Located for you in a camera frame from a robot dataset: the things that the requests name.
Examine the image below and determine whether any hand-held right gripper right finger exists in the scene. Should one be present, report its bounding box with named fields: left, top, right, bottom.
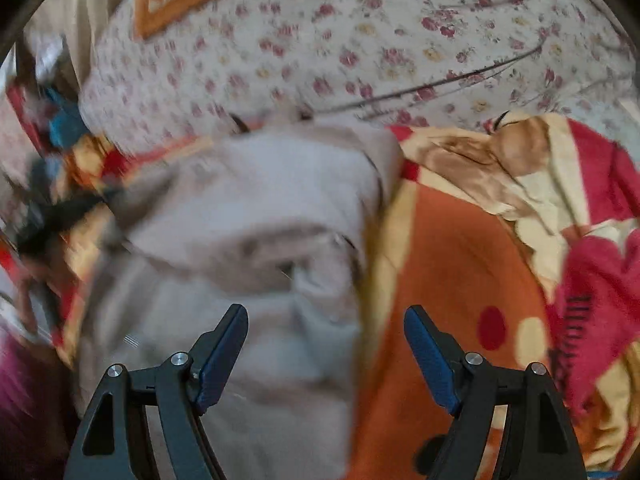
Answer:
left=403, top=305, right=588, bottom=480

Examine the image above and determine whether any orange patterned pillow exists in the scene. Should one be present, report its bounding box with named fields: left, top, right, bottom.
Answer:
left=132, top=0, right=281, bottom=42

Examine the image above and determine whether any beige grey garment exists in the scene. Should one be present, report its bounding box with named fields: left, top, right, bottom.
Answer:
left=75, top=117, right=406, bottom=480

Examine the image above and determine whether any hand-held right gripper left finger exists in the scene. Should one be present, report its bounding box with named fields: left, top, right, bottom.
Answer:
left=64, top=304, right=249, bottom=480

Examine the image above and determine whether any person's pink clothing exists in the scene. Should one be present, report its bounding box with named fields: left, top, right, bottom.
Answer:
left=0, top=337, right=78, bottom=480

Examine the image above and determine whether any blue cloth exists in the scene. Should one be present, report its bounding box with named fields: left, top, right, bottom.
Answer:
left=42, top=87, right=90, bottom=147

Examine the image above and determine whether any beige curtain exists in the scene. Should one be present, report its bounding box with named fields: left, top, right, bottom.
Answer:
left=25, top=0, right=138, bottom=88

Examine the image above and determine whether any orange red printed blanket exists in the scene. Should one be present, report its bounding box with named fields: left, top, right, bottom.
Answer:
left=0, top=110, right=640, bottom=480

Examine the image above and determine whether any floral bed sheet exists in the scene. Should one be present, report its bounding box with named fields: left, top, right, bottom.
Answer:
left=80, top=0, right=640, bottom=148

